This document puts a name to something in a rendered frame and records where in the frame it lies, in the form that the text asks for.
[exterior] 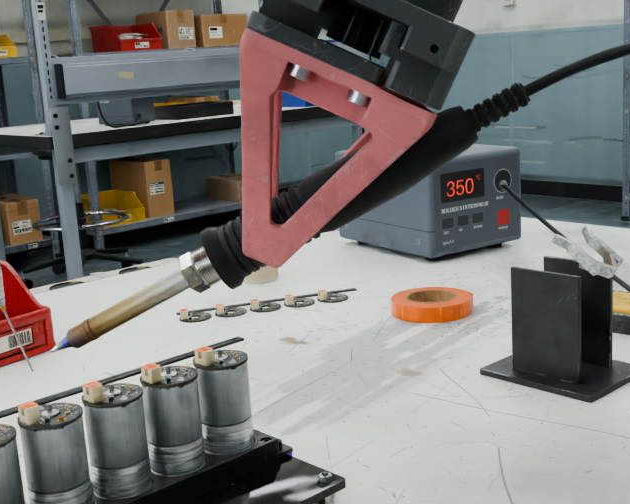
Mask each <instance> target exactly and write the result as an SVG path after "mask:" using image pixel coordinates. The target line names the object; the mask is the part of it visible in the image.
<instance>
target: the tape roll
mask: <svg viewBox="0 0 630 504"><path fill-rule="evenodd" d="M472 308H473V293H471V292H468V291H465V290H461V289H457V288H450V287H421V288H413V289H408V290H404V291H400V292H398V293H396V294H394V295H393V296H392V297H391V311H392V315H393V316H394V317H395V318H397V319H400V320H404V321H408V322H416V323H441V322H449V321H455V320H459V319H462V318H465V317H467V316H469V315H470V314H471V313H472Z"/></svg>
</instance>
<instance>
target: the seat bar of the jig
mask: <svg viewBox="0 0 630 504"><path fill-rule="evenodd" d="M253 433H254V445H253V446H252V447H251V448H249V449H247V450H245V451H243V452H239V453H235V454H229V455H214V454H209V453H206V452H205V461H206V464H205V465H204V467H202V468H201V469H199V470H197V471H195V472H193V473H190V474H186V475H182V476H173V477H166V476H159V475H155V474H153V473H151V476H152V487H151V488H150V489H149V490H148V491H146V492H145V493H143V494H141V495H138V496H136V497H132V498H128V499H123V500H103V499H100V498H97V497H95V496H94V492H93V484H92V482H91V486H92V495H93V504H179V503H181V502H183V501H186V500H188V499H190V498H192V497H195V496H197V495H199V494H201V493H204V492H206V491H208V490H210V489H213V488H215V487H217V486H220V485H222V484H224V483H226V482H229V481H231V480H233V479H235V478H238V477H240V476H242V475H244V474H247V473H249V472H251V471H254V470H256V469H258V468H260V467H263V466H265V465H267V464H269V463H272V462H274V461H276V460H278V459H280V457H279V444H278V438H275V437H273V436H270V435H268V434H265V433H263V432H260V431H257V430H255V429H253Z"/></svg>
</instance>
